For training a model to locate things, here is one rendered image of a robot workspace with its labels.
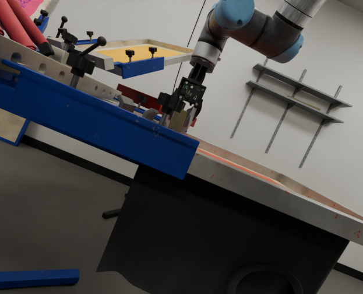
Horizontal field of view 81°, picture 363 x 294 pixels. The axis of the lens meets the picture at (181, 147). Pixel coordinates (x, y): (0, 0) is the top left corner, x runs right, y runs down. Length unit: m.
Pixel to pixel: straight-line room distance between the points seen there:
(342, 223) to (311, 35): 2.87
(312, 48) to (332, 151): 1.29
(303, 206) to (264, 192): 0.07
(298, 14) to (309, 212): 0.40
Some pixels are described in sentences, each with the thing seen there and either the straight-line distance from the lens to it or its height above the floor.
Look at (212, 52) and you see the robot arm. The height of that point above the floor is 1.23.
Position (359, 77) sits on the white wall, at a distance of 3.45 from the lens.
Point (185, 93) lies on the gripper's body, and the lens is 0.60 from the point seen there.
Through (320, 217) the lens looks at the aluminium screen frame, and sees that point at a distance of 0.46.
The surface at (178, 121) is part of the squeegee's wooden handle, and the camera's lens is 0.47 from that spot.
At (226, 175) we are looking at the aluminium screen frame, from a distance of 0.37.
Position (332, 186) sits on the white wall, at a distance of 3.39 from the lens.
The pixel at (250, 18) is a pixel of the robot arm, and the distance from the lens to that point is 0.56.
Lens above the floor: 1.03
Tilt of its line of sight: 7 degrees down
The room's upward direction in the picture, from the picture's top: 23 degrees clockwise
